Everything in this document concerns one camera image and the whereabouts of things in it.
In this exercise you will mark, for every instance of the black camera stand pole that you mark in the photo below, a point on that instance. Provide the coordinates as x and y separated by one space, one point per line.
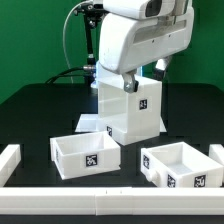
90 55

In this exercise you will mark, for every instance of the white left fence rail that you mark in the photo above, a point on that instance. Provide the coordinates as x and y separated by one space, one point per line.
9 159

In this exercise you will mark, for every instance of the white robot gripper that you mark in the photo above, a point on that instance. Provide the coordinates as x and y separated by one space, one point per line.
135 33

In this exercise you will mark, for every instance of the white fence rail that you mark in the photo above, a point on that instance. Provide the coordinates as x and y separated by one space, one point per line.
112 201
9 159
216 152

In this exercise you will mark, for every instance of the white front fence rail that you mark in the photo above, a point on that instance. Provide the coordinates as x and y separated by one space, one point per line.
112 201

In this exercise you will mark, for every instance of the white drawer box with knob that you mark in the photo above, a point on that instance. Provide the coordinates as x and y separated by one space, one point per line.
180 165

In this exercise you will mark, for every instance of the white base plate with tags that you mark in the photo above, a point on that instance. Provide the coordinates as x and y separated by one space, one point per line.
87 122

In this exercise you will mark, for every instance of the white drawer cabinet housing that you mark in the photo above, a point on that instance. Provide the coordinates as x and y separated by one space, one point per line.
144 105

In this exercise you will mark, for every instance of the black camera on stand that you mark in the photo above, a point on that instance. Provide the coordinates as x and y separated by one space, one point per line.
91 11

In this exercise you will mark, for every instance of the white right fence rail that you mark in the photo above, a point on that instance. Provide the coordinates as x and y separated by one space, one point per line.
216 152

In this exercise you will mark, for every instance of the white drawer box without knob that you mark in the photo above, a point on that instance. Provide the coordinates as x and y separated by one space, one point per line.
85 154

